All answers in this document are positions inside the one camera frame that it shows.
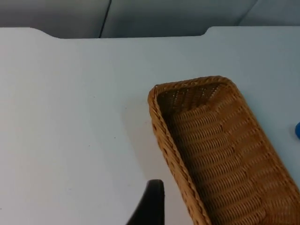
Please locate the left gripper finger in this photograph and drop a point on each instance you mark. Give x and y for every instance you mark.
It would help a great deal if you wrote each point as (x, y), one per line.
(153, 206)

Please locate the pale brown wicker basket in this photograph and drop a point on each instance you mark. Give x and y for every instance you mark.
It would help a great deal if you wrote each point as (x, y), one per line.
(225, 152)

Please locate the blue ball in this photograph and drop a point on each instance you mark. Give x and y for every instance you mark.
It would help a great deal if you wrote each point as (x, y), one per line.
(297, 130)

